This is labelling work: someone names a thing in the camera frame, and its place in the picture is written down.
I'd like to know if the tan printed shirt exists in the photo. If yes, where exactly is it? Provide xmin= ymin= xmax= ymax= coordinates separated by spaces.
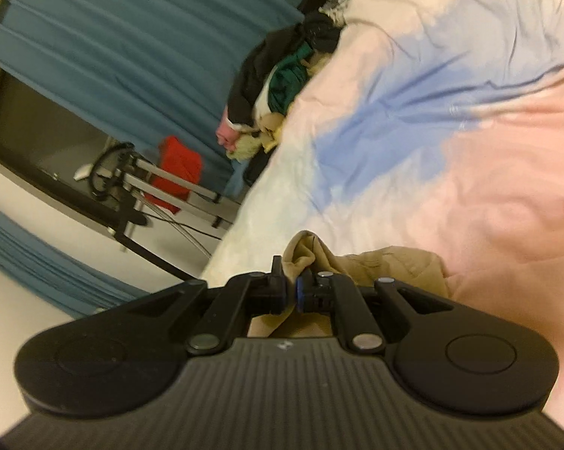
xmin=247 ymin=231 xmax=449 ymax=338

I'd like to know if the wide blue curtain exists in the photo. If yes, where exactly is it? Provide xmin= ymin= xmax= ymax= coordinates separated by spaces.
xmin=0 ymin=0 xmax=318 ymax=207

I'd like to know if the white patterned cloth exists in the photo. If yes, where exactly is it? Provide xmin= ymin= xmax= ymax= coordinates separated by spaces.
xmin=319 ymin=0 xmax=353 ymax=25

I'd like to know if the pile of mixed clothes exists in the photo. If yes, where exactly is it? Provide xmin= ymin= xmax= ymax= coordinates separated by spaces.
xmin=216 ymin=9 xmax=348 ymax=162

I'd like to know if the narrow blue curtain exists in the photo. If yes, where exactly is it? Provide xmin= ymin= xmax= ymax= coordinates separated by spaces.
xmin=0 ymin=197 xmax=147 ymax=318

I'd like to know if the garment steamer stand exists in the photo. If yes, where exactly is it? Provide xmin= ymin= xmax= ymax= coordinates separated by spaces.
xmin=73 ymin=141 xmax=243 ymax=240

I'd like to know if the dark window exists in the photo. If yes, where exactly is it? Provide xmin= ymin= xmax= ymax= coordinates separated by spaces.
xmin=0 ymin=63 xmax=123 ymax=226

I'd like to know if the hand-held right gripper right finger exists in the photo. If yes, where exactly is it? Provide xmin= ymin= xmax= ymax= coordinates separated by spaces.
xmin=297 ymin=271 xmax=454 ymax=355

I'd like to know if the pastel tie-dye blanket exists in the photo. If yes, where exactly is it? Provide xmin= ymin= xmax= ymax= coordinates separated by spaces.
xmin=200 ymin=0 xmax=564 ymax=413

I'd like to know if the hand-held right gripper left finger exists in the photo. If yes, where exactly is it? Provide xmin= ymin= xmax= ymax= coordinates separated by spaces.
xmin=97 ymin=257 xmax=293 ymax=356

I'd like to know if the black metal stand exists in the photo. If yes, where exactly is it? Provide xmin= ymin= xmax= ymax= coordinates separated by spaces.
xmin=114 ymin=197 xmax=199 ymax=283

